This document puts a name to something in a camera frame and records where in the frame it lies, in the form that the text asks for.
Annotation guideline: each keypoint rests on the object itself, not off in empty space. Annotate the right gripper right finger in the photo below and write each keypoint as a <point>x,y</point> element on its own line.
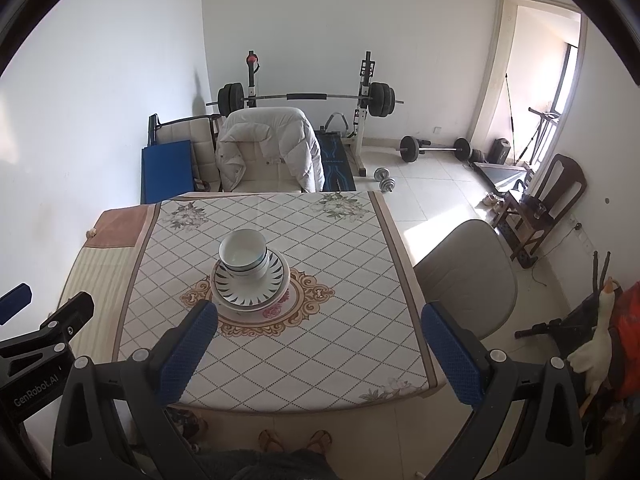
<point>547,442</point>

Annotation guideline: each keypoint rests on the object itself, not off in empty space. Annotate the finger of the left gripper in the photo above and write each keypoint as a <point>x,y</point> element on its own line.
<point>59,328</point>
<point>14,301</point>

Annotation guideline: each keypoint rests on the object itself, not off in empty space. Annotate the white puffer jacket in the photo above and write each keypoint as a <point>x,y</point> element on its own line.
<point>265,148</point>

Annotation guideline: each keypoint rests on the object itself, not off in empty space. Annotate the white bowl dark rim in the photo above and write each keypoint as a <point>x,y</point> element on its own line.
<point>244,254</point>

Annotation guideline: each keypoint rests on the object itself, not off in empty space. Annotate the treadmill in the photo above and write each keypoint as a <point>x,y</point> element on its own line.
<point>502,178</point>

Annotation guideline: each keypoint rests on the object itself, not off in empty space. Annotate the barbell on rack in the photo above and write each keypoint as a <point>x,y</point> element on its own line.
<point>380,101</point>

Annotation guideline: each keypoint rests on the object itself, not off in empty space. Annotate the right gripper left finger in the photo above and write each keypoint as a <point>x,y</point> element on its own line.
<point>89,439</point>

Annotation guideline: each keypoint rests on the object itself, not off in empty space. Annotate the chrome dumbbell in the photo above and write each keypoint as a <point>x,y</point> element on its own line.
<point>385,182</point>

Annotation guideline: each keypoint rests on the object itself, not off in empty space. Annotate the beige padded chair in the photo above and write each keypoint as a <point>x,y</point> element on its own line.
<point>471,275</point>

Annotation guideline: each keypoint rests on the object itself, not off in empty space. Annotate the folding chair beige cushion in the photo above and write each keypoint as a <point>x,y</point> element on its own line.
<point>202,133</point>

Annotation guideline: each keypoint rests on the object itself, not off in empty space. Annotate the white goose plush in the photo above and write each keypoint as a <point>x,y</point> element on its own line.
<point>593,359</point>

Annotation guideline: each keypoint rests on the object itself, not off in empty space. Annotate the patterned tablecloth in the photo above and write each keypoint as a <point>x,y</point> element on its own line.
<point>318,306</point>

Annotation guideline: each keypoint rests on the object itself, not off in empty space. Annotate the dark wooden chair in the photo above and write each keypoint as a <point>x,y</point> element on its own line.
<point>525,220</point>

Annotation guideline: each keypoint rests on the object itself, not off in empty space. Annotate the white plate pink flowers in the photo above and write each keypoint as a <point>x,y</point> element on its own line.
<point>248,296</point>

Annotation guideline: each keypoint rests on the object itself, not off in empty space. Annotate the white plate blue leaves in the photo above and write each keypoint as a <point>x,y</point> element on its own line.
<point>277,268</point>

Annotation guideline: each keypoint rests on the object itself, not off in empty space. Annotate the black blue weight bench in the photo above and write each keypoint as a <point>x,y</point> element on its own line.
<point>335,163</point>

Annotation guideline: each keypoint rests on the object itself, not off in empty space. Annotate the barbell on floor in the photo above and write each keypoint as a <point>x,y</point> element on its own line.
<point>410,148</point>

